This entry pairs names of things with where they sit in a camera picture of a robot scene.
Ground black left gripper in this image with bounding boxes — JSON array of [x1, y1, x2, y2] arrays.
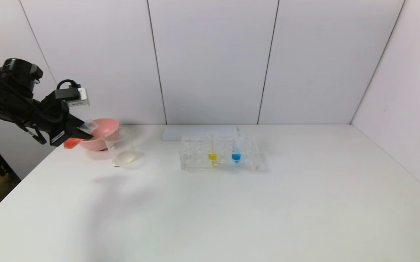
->
[[34, 99, 94, 147]]

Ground test tube with red pigment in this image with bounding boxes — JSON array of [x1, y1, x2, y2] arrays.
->
[[63, 119, 98, 149]]

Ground clear glass beaker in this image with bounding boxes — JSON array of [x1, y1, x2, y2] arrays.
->
[[102, 131, 137, 167]]

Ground test tube with yellow pigment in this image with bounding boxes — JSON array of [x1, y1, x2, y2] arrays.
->
[[207, 133, 219, 165]]

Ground clear acrylic test tube rack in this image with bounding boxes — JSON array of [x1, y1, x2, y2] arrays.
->
[[180, 134, 259, 171]]

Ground test tube with blue pigment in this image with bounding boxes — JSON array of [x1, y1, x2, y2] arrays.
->
[[231, 132, 243, 164]]

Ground pink plastic bowl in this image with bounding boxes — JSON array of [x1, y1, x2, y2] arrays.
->
[[79, 118, 120, 152]]

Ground white paper sheet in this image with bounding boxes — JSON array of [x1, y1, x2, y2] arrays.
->
[[162, 126, 239, 142]]

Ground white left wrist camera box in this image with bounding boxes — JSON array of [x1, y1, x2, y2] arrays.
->
[[55, 87, 90, 108]]

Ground short black camera cable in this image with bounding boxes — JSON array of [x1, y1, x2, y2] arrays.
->
[[56, 79, 81, 90]]

